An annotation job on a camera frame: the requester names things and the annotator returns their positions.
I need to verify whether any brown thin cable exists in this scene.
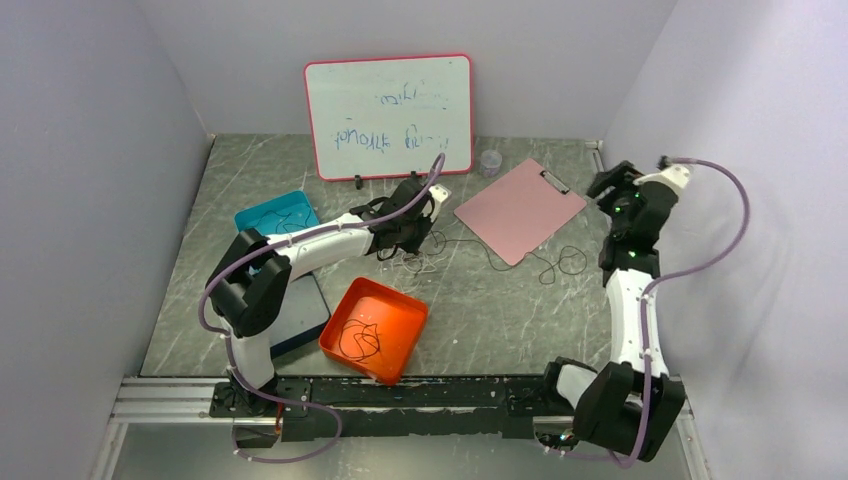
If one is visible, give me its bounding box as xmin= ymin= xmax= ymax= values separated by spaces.
xmin=337 ymin=319 xmax=384 ymax=363
xmin=423 ymin=229 xmax=590 ymax=287

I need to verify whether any white thin cable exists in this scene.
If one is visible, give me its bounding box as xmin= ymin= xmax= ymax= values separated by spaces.
xmin=394 ymin=248 xmax=446 ymax=278

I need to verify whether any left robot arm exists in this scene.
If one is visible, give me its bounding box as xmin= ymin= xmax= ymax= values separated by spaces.
xmin=198 ymin=177 xmax=451 ymax=416

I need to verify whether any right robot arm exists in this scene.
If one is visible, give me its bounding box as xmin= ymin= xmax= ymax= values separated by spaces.
xmin=535 ymin=161 xmax=690 ymax=467

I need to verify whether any orange square tray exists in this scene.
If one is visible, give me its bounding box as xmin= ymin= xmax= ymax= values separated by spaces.
xmin=318 ymin=277 xmax=429 ymax=386

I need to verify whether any pink clipboard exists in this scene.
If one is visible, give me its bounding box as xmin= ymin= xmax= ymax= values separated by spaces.
xmin=454 ymin=159 xmax=587 ymax=266

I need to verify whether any clear jar of paperclips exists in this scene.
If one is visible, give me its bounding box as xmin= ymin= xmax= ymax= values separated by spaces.
xmin=479 ymin=149 xmax=503 ymax=178

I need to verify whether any red-framed whiteboard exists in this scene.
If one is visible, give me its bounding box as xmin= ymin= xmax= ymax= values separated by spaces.
xmin=303 ymin=54 xmax=474 ymax=181

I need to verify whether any teal square tray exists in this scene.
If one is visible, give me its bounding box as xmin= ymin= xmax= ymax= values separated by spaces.
xmin=234 ymin=190 xmax=320 ymax=236

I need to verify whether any dark blue square tray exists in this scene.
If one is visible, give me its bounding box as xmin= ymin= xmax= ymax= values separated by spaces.
xmin=269 ymin=273 xmax=331 ymax=360

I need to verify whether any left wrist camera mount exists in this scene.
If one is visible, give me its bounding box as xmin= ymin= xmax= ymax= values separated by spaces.
xmin=428 ymin=184 xmax=452 ymax=222

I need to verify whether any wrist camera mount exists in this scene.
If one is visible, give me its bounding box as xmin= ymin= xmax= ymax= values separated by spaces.
xmin=634 ymin=156 xmax=691 ymax=197
xmin=428 ymin=184 xmax=452 ymax=222

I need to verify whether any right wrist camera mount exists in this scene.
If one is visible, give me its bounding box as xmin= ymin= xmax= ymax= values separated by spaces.
xmin=634 ymin=156 xmax=691 ymax=197

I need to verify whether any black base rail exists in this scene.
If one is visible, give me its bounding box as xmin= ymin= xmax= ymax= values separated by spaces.
xmin=207 ymin=374 xmax=574 ymax=448

